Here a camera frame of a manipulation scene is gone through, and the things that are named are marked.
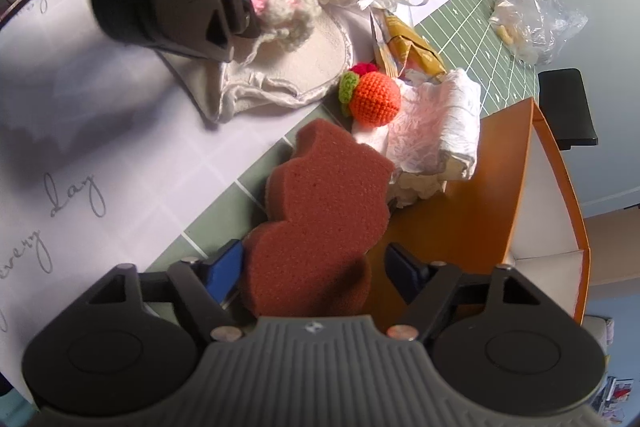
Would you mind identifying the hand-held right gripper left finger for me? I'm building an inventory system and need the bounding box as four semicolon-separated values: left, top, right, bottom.
87;238;246;342

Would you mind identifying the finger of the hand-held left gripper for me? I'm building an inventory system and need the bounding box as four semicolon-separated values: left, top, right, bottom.
204;0;262;58

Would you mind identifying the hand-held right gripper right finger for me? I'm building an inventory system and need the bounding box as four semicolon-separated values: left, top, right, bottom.
385;242;543;342

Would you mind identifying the cream crocheted toy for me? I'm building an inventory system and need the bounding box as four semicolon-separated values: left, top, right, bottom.
245;0;321;52

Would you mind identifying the orange cardboard box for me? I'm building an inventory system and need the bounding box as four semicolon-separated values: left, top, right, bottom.
367;97;592;338

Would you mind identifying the brown foam sponge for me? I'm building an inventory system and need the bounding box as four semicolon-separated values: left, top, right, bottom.
239;118;396;320

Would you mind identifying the white tissue pack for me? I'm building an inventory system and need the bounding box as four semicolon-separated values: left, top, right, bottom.
352;68;483;208

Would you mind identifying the yellow snack packet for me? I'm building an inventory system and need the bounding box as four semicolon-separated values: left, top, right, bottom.
370;9;448;82

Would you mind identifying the cream fabric pad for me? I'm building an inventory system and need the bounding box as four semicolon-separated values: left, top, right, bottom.
160;14;356;125

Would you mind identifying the white printed table runner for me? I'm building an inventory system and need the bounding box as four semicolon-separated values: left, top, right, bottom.
0;0;473;408

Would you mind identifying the orange crocheted fruit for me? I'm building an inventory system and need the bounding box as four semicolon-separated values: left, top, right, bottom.
339;63;402;124

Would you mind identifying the brown cardboard carton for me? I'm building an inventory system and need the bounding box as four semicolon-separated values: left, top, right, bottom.
582;202;640;288

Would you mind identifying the green grid table mat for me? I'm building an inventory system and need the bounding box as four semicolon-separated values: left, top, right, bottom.
0;0;541;275

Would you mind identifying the black chair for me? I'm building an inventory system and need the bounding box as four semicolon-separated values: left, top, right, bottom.
537;68;599;152

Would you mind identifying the clear plastic bag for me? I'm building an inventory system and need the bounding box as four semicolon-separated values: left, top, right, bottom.
487;0;590;66

